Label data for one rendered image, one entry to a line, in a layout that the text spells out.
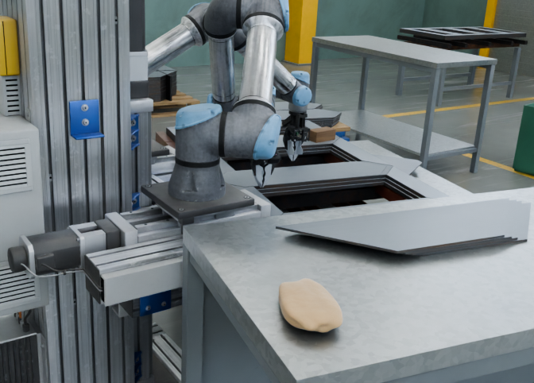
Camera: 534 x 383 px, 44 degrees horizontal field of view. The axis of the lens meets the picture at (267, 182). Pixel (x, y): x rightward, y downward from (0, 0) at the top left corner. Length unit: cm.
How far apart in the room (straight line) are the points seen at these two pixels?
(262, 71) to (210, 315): 64
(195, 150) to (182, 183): 9
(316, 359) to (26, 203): 88
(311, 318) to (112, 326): 95
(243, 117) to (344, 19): 1003
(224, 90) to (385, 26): 1028
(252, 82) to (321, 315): 80
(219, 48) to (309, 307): 106
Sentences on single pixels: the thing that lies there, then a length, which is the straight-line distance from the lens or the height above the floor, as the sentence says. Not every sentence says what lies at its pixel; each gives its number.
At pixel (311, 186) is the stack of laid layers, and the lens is 245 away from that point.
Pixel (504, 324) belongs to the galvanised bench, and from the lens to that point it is 125.
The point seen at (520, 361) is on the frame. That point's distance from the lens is 129.
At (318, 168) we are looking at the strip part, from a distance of 261.
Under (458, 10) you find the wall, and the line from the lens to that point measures 1245.
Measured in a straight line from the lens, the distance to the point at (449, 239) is 150.
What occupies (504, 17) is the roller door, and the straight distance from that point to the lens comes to 1180.
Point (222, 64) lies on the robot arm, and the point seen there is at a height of 132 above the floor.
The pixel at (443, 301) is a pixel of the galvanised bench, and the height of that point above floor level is 105.
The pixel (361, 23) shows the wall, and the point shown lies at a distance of 1190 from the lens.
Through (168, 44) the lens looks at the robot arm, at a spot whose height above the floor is 134.
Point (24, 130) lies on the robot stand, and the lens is 162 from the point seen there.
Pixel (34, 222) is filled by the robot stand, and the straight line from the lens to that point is 169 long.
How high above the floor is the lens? 164
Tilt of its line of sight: 19 degrees down
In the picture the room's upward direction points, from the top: 3 degrees clockwise
